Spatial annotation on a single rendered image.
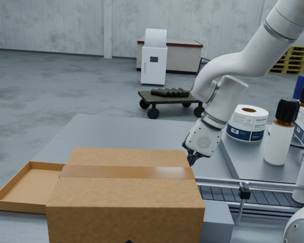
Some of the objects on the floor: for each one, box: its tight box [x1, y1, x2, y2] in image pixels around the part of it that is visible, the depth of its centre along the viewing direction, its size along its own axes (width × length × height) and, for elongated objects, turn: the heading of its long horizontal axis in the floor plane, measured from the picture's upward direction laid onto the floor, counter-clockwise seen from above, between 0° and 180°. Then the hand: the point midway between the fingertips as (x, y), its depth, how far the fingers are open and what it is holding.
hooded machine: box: [140, 28, 167, 87], centre depth 628 cm, size 65×58×129 cm
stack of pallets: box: [267, 45, 304, 75], centre depth 944 cm, size 134×92×95 cm
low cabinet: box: [136, 37, 203, 75], centre depth 887 cm, size 193×238×90 cm
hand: (189, 160), depth 91 cm, fingers closed
